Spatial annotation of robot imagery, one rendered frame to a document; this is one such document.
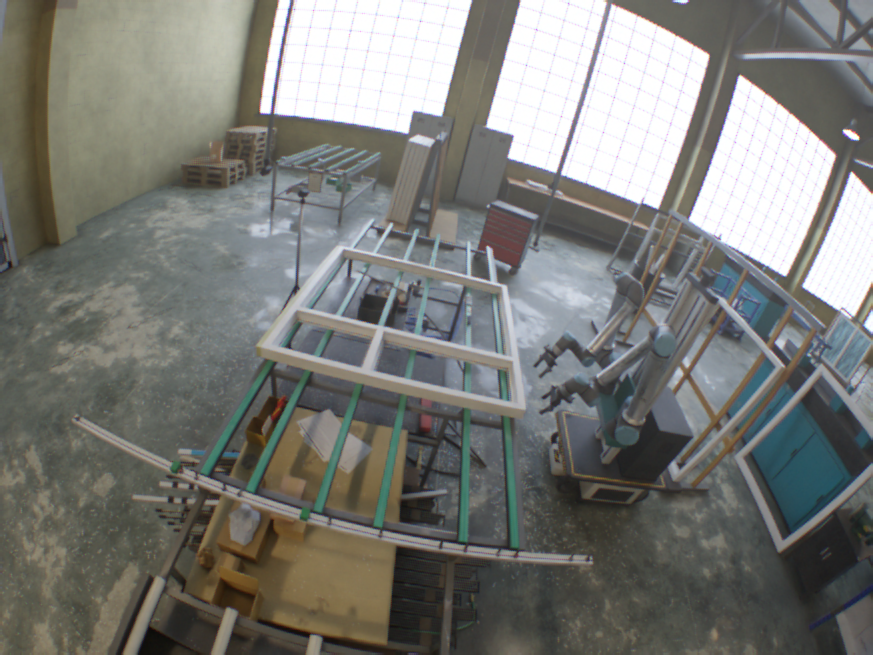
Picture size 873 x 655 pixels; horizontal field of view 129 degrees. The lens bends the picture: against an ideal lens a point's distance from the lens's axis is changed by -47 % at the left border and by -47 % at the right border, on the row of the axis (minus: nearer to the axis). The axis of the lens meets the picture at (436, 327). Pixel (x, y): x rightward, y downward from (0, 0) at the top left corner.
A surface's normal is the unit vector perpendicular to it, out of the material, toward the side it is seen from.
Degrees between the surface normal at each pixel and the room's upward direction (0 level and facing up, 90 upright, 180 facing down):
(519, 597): 0
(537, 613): 0
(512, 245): 90
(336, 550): 0
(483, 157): 90
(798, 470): 90
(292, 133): 90
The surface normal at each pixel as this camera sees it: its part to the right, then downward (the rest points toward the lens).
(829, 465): -0.97, -0.23
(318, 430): 0.22, -0.81
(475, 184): -0.07, 0.54
